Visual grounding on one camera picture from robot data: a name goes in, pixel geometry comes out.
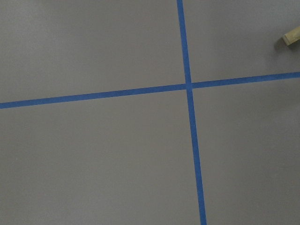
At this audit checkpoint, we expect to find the wooden plate rack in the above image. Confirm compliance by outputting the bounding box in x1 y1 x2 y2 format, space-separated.
282 26 300 46

